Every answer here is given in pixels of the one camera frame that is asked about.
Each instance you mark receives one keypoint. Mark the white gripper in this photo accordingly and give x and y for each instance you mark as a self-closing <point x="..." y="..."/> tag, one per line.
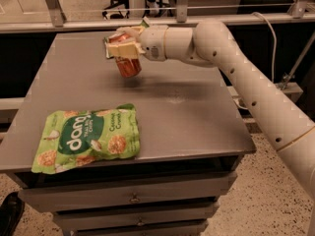
<point x="153" y="43"/>

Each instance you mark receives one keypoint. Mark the red coke can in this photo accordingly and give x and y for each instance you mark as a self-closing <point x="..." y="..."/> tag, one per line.
<point x="128" y="67"/>

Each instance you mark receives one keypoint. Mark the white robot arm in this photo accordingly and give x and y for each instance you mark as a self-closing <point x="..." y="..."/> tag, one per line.
<point x="290" y="132"/>

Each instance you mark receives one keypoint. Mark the small green chip bag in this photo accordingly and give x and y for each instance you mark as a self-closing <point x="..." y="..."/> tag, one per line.
<point x="125" y="42"/>

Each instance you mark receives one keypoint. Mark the black office chair base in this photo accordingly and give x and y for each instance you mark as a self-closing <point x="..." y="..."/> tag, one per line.
<point x="117" y="9"/>

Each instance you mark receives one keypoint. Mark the grey drawer cabinet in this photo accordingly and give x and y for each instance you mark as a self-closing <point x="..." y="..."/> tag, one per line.
<point x="187" y="121"/>

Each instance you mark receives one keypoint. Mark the large green Dang snack bag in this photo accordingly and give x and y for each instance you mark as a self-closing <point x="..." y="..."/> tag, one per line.
<point x="72" y="139"/>

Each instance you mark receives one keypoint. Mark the top drawer with knob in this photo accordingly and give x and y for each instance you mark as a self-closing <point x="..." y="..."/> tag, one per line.
<point x="128" y="192"/>

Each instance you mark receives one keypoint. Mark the drawer with knob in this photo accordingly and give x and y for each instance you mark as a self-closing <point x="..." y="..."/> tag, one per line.
<point x="136" y="216"/>
<point x="128" y="192"/>

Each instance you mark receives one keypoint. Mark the middle drawer with knob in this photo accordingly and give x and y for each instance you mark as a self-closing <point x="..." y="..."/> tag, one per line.
<point x="136" y="216"/>

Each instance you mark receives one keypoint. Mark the black shoe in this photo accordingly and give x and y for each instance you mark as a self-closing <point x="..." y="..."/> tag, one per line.
<point x="11" y="212"/>

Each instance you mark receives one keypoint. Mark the metal window railing frame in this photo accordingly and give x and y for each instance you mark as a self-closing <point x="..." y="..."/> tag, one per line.
<point x="77" y="15"/>

